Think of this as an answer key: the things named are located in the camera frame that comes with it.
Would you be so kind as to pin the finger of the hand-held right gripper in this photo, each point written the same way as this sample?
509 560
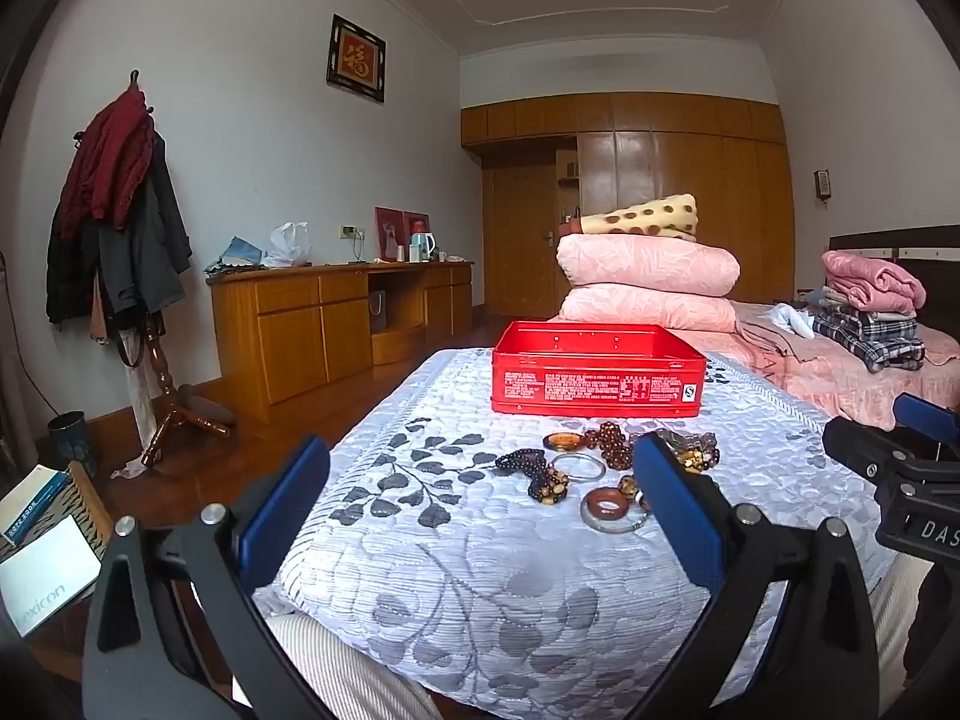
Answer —
926 418
862 448

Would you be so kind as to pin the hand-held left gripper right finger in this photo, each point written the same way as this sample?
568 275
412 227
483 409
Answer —
675 510

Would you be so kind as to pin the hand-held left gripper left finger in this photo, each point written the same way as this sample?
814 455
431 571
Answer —
289 510

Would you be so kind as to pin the red brown stone bangle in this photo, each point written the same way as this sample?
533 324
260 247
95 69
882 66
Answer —
592 506

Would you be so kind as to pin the clear glass bangle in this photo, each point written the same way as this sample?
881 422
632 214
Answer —
579 479

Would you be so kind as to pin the red metal tin box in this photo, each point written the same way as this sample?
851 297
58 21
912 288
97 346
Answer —
600 382

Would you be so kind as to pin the pink bed sheet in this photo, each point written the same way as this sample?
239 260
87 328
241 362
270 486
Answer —
832 382

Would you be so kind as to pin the person's right leg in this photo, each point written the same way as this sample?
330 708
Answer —
904 607

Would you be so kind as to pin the person's leg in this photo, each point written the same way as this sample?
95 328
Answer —
345 679
904 607

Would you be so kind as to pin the plaid folded clothes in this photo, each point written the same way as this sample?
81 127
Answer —
870 337

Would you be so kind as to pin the grey slipper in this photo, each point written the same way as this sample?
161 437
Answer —
206 406

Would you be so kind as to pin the beige garment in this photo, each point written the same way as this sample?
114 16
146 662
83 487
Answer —
772 349

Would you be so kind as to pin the white cloth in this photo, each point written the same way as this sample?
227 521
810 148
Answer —
793 319

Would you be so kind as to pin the dark wooden headboard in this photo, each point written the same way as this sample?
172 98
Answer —
934 270

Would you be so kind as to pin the pink folded blanket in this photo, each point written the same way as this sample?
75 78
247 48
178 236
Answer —
874 277

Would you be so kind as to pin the wooden sideboard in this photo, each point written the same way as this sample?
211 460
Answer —
285 337

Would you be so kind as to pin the wooden coat rack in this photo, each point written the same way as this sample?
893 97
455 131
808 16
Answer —
161 390

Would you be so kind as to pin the person's left leg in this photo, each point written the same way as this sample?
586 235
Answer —
345 679

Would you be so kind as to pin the pink folded quilt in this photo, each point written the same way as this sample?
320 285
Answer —
645 311
645 262

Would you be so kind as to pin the grey paper bag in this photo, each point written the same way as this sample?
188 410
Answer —
377 311

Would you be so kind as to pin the dark waste bin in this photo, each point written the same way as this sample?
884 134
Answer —
73 444

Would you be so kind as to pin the books on stool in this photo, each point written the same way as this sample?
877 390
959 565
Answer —
45 585

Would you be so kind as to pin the blue white book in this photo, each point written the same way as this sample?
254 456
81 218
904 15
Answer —
34 502

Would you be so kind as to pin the blue cloth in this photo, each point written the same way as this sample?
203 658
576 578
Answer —
234 255

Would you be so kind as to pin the white plastic bag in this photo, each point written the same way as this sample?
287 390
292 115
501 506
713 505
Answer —
286 247

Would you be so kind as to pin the dark hanging coats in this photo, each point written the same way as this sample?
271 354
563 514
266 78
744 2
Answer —
142 255

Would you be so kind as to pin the yellow brown spotted blanket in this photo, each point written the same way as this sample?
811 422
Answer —
645 217

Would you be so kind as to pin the white electric kettle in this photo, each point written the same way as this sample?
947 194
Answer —
421 244

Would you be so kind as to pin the wooden door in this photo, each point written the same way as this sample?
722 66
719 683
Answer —
525 240

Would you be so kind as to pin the wooden wardrobe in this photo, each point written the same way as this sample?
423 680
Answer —
675 180

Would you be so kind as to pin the framed red calligraphy picture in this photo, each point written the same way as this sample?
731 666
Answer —
357 58

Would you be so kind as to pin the wall mounted control box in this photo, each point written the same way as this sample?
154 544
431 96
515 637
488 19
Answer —
822 184

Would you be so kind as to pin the white wall outlet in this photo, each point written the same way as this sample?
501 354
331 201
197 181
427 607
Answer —
352 231

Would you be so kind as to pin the red photo frame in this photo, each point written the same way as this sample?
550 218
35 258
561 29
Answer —
416 219
388 232

